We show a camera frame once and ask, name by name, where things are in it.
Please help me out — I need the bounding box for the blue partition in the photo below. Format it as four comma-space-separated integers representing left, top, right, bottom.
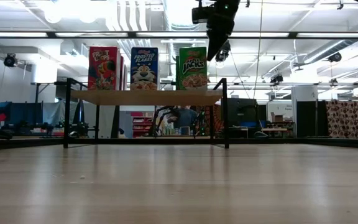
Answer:
0, 101, 43, 125

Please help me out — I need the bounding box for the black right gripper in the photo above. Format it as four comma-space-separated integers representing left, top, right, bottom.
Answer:
206, 0, 241, 62

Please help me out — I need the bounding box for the cardboard box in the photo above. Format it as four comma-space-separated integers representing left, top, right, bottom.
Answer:
270, 111, 285, 123

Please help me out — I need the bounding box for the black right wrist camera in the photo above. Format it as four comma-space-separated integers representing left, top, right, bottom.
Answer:
191, 6, 214, 25

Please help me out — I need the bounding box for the black ceiling spotlight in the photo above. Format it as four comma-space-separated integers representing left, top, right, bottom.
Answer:
215, 42, 232, 62
328, 52, 343, 63
270, 73, 285, 86
3, 53, 18, 68

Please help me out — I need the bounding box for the person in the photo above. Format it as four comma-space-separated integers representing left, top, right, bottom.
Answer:
174, 105, 198, 135

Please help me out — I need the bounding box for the wooden shelf with black frame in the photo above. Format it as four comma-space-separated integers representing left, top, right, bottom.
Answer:
54, 77, 229, 149

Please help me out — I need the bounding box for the Frosted Flakes cereal box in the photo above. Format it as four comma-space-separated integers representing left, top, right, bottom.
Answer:
130, 47, 159, 91

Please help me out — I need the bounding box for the black partition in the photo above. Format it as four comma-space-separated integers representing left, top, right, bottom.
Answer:
296, 100, 327, 138

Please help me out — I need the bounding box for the black cabinet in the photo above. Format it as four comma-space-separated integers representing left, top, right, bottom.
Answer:
228, 98, 260, 138

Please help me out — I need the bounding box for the brown floral patterned curtain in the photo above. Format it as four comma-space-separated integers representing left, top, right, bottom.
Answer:
326, 100, 358, 139

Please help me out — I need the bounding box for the red shelving unit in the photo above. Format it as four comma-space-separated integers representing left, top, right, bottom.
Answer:
131, 111, 154, 138

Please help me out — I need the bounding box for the black table edge rail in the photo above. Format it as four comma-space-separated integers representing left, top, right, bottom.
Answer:
0, 136, 358, 152

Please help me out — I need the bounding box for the light wooden desk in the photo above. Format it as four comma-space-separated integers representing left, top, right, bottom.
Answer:
261, 127, 288, 138

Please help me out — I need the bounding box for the white sign board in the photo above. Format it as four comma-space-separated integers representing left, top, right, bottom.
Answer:
266, 101, 293, 122

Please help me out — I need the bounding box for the grey tarp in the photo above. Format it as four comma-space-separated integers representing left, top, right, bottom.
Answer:
42, 101, 80, 125

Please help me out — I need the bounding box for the orange patterned cloth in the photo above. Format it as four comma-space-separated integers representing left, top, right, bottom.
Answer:
203, 105, 224, 135

